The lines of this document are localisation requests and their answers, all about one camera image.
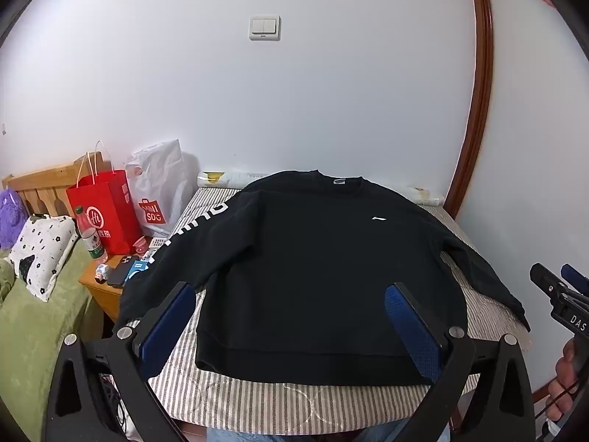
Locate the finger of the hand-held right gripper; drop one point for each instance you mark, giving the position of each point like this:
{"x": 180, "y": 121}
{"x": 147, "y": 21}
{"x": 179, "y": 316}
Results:
{"x": 543, "y": 278}
{"x": 575, "y": 278}

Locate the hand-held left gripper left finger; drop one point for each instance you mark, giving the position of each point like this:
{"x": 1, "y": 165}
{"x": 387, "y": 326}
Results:
{"x": 168, "y": 327}

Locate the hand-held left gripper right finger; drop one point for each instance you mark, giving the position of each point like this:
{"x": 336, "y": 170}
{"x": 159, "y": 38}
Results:
{"x": 414, "y": 331}

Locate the black sweatshirt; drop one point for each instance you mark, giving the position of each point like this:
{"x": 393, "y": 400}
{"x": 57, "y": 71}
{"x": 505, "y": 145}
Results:
{"x": 322, "y": 262}

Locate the person's right hand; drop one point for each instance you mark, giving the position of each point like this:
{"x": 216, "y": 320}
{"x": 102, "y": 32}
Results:
{"x": 562, "y": 386}

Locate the small blue box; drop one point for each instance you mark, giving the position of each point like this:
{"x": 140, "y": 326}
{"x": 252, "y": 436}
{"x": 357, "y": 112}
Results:
{"x": 137, "y": 269}

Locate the wooden nightstand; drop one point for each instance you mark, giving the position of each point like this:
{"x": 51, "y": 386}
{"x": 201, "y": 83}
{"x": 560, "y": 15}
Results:
{"x": 106, "y": 297}

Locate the dark smartphone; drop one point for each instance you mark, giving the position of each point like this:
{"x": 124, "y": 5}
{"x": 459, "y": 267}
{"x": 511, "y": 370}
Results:
{"x": 118, "y": 271}

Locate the small toy figurine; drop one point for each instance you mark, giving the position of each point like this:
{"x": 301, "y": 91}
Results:
{"x": 101, "y": 274}

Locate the white remote control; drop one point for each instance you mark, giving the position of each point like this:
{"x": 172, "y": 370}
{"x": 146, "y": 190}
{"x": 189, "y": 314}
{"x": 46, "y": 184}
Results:
{"x": 157, "y": 242}

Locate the small red cup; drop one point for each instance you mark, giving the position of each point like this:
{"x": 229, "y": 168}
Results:
{"x": 139, "y": 244}

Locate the clear plastic bottle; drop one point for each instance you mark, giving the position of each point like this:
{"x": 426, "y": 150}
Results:
{"x": 92, "y": 241}

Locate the red paper bag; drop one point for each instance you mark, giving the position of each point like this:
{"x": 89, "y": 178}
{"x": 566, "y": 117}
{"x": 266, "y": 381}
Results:
{"x": 106, "y": 212}

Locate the striped quilted mat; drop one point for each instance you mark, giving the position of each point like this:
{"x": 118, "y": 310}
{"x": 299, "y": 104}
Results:
{"x": 276, "y": 400}

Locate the green blanket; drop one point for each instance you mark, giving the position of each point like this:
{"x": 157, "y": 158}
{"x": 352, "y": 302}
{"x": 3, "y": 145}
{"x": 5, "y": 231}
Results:
{"x": 32, "y": 340}

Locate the white floral pillow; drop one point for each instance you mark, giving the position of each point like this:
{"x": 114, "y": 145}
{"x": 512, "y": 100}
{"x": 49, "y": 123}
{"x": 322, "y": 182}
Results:
{"x": 41, "y": 253}

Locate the white plastic bag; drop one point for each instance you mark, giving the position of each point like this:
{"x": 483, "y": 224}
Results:
{"x": 161, "y": 179}

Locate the rolled white printed mat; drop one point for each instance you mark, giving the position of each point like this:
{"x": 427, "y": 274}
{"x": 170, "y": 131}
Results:
{"x": 221, "y": 178}

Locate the purple plush cushion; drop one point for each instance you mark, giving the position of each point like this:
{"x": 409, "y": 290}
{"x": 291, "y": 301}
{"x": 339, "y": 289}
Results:
{"x": 10, "y": 221}

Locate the wooden headboard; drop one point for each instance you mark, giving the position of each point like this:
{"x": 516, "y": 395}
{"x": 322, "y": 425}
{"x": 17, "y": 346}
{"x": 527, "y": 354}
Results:
{"x": 46, "y": 179}

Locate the brown wooden door frame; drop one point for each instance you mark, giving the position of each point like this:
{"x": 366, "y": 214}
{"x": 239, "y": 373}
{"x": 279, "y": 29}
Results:
{"x": 478, "y": 101}

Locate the white light switch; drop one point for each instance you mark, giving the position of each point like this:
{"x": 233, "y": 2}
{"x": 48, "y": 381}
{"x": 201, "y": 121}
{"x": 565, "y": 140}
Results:
{"x": 264, "y": 27}

